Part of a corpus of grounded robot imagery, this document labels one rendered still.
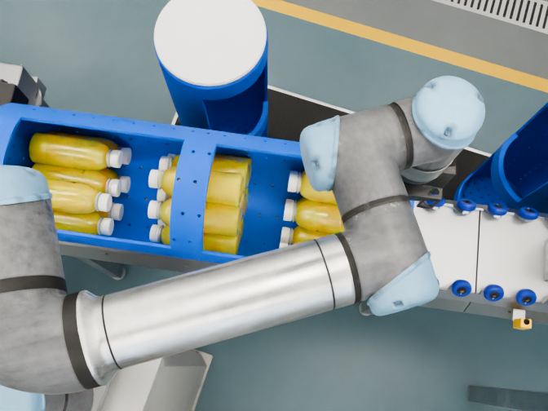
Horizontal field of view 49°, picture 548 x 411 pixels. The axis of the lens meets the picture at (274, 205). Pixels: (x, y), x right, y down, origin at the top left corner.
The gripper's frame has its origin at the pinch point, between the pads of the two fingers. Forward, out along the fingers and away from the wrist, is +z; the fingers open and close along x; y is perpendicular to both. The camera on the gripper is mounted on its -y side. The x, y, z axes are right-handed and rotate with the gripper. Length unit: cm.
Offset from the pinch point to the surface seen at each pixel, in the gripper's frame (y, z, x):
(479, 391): 63, 131, -26
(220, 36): -36, 39, 47
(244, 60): -29, 39, 42
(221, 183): -27.7, 24.7, 6.0
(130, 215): -50, 46, 1
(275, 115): -24, 128, 67
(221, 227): -26.8, 29.4, -2.1
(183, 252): -33.8, 29.9, -8.4
